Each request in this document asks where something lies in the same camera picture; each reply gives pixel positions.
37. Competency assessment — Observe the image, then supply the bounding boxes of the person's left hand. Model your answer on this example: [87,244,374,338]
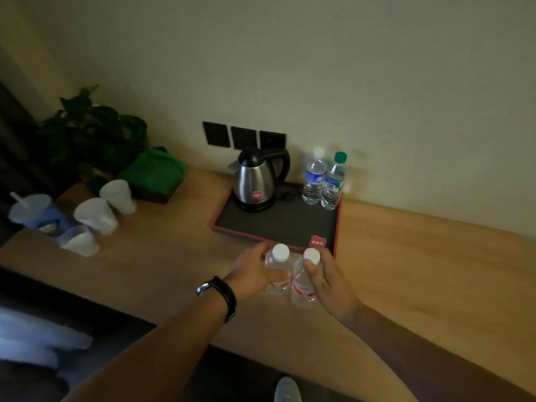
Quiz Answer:
[224,241,292,303]

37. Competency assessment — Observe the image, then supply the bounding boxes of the person's right hand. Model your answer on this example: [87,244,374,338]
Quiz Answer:
[302,247,364,327]

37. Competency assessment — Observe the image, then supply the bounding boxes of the red label water bottle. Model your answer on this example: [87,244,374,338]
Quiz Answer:
[290,248,321,308]
[264,243,293,296]

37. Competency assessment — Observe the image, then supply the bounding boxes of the person's left forearm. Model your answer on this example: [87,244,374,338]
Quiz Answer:
[62,285,235,402]

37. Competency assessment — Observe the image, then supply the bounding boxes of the person's right forearm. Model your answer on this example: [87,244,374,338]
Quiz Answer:
[346,305,536,402]

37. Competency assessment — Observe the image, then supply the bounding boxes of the black tray with red rim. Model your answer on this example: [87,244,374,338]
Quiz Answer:
[210,181,343,259]

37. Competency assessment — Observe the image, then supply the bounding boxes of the black wristwatch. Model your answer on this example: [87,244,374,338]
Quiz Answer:
[196,276,238,324]

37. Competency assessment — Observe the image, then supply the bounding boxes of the green cap water bottle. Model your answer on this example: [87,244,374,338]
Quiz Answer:
[320,151,348,211]

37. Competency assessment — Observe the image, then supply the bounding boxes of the stainless steel electric kettle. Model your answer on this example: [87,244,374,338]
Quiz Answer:
[227,146,291,213]

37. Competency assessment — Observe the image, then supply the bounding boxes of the white cap water bottle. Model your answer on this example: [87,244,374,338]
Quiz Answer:
[301,147,328,206]

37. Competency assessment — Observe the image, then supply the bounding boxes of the person's white shoe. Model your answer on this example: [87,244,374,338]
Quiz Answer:
[274,376,302,402]

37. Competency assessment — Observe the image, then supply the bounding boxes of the green tissue box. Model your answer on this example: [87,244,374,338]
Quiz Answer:
[117,146,189,205]

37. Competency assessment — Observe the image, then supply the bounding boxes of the white plastic cup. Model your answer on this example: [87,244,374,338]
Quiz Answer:
[58,225,101,258]
[99,179,137,215]
[73,198,119,236]

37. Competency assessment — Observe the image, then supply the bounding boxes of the green potted plant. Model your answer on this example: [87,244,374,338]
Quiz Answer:
[35,84,148,196]

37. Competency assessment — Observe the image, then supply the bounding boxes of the blue drink cup with straw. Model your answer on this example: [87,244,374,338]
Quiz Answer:
[8,192,73,238]

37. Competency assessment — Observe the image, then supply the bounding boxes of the black wall socket panel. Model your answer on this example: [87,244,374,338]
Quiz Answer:
[203,121,231,149]
[231,126,258,151]
[259,130,287,150]

